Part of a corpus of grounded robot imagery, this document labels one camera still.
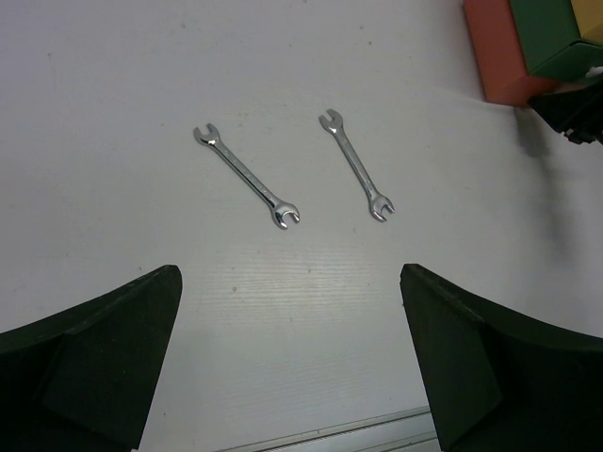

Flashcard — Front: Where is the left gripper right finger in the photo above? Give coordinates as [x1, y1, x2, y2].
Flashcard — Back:
[400, 264, 602, 451]

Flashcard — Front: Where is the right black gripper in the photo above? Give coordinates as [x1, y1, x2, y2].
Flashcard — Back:
[528, 73, 602, 145]

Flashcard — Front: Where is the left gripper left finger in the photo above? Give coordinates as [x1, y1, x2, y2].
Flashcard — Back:
[1, 265, 182, 451]

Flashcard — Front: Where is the green drawer box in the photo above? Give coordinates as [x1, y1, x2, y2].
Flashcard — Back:
[510, 0, 602, 84]

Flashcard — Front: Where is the yellow drawer box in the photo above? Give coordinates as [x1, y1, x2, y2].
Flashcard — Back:
[571, 0, 603, 44]

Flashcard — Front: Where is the red drawer box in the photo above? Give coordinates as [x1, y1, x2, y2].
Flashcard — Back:
[463, 0, 561, 106]

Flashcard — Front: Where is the silver combination wrench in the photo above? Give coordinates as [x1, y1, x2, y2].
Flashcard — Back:
[318, 108, 396, 223]

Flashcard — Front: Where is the silver open-end wrench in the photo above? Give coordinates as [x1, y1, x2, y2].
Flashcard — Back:
[193, 123, 301, 230]

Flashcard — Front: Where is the aluminium rail frame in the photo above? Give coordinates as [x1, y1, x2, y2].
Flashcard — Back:
[235, 406, 437, 451]

